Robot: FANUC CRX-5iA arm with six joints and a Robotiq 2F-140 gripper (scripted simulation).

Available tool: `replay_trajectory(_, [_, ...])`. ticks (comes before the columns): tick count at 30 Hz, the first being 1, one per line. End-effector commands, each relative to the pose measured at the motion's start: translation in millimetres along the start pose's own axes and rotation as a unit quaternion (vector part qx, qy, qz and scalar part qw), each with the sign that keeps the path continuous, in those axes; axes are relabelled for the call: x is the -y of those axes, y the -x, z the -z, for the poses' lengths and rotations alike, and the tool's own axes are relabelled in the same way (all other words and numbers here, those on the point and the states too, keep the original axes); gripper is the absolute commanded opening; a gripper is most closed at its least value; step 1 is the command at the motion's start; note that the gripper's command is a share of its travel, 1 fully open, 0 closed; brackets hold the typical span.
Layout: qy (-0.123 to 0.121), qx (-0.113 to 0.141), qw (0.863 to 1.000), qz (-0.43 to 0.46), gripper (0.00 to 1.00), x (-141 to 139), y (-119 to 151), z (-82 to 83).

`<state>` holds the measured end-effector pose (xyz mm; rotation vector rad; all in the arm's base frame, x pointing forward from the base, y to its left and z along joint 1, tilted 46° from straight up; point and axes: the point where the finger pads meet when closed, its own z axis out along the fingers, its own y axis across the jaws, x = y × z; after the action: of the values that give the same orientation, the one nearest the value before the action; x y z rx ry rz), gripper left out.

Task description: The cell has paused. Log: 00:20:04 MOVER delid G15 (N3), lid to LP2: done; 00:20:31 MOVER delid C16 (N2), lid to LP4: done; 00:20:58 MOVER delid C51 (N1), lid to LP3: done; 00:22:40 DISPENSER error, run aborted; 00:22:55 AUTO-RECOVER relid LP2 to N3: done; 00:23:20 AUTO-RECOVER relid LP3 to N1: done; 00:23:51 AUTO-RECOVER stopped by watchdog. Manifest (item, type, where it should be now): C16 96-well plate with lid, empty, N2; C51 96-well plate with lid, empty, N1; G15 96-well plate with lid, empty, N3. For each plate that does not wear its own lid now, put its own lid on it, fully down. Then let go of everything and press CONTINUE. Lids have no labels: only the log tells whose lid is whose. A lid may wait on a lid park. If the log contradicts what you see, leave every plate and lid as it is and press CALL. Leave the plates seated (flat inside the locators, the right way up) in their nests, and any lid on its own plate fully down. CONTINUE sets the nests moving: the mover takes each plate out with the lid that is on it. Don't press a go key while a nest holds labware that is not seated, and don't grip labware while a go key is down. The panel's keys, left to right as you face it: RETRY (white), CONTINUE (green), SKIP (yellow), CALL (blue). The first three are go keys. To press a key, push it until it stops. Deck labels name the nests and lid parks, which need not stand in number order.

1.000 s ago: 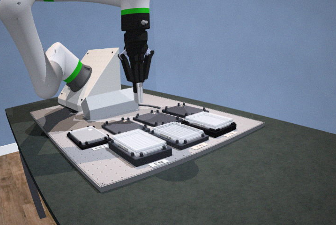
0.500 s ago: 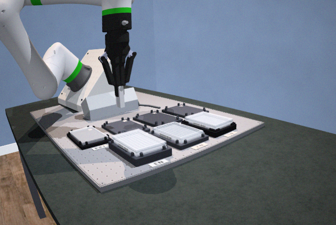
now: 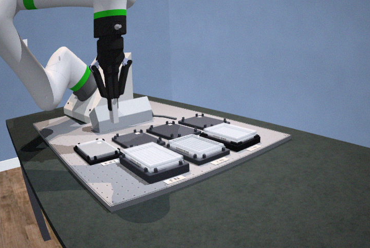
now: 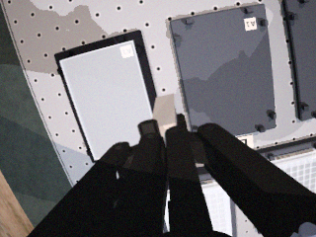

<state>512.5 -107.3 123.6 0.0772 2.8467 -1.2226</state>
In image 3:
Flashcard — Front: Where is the white button panel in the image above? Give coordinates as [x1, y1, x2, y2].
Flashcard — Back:
[89, 96, 177, 133]

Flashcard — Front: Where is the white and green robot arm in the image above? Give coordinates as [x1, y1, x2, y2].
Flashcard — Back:
[0, 0, 136, 111]

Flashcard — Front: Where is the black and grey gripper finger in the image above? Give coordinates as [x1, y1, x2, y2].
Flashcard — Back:
[89, 58, 117, 123]
[111, 57, 132, 123]

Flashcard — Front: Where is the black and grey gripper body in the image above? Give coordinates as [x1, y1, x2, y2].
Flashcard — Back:
[96, 37, 125, 71]

